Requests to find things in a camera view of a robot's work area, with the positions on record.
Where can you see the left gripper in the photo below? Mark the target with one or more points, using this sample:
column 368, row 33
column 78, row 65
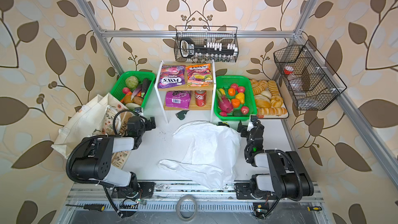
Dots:
column 148, row 123

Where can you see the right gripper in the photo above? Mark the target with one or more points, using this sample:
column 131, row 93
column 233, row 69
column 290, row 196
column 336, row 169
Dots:
column 250, row 127

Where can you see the cream canvas tote bag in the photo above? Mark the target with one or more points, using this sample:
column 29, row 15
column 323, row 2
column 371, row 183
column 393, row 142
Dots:
column 94, row 118

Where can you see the purple grape candy bag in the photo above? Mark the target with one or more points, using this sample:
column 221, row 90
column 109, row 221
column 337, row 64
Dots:
column 178, row 99

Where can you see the red cola can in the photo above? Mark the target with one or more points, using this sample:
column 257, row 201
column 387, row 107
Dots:
column 200, row 98

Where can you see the orange fruit candy bag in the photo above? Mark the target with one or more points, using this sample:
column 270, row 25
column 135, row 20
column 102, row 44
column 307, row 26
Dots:
column 199, row 75

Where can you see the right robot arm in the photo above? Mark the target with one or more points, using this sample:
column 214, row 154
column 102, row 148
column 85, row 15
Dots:
column 287, row 176

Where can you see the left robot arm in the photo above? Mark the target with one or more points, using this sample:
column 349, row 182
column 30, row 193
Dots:
column 90, row 162

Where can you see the white plastic grocery bag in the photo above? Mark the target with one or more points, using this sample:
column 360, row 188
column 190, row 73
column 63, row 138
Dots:
column 211, row 155

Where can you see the red apple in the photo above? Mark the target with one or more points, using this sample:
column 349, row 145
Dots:
column 245, row 110

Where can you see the bread tray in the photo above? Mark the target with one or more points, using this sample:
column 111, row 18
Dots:
column 268, row 100

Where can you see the pink dragon fruit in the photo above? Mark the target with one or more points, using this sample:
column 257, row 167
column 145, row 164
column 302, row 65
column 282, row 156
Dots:
column 223, row 102

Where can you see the yellow bell pepper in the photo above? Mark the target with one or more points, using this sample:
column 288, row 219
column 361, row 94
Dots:
column 241, row 97

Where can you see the green cabbage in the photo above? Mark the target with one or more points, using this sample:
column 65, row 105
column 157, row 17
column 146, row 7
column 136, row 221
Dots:
column 132, row 82

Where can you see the left green basket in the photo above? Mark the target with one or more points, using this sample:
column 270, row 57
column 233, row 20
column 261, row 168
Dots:
column 117, row 90

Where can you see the green basket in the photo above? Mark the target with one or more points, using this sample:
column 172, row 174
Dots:
column 117, row 90
column 234, row 100

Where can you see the right green basket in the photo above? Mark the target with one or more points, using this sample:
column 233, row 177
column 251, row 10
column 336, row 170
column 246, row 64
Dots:
column 234, row 100

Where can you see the purple Fox's candy bag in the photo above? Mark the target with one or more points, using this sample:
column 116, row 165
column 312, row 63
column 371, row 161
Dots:
column 171, row 76

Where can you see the plastic bottle red cap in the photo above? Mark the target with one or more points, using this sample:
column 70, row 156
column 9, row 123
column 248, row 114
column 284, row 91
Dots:
column 294, row 80

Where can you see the white wooden two-tier shelf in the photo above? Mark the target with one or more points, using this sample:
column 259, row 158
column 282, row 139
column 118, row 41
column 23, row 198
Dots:
column 210, row 89

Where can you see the tape roll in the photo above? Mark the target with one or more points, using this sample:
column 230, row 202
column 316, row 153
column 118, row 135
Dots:
column 187, row 204

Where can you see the right black wire basket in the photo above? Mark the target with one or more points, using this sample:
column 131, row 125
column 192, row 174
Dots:
column 321, row 83

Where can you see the black wire basket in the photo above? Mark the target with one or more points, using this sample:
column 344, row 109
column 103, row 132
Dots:
column 321, row 83
column 224, row 34

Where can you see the yellow handled screwdriver left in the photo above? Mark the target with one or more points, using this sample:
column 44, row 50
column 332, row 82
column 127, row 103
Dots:
column 90, row 207

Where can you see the yellow handled screwdriver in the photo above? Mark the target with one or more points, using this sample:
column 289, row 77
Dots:
column 314, row 208
column 90, row 207

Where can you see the yellow handled screwdriver right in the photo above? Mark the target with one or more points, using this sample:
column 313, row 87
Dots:
column 314, row 208

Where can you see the back black wire basket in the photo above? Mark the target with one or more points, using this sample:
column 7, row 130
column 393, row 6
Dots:
column 224, row 34

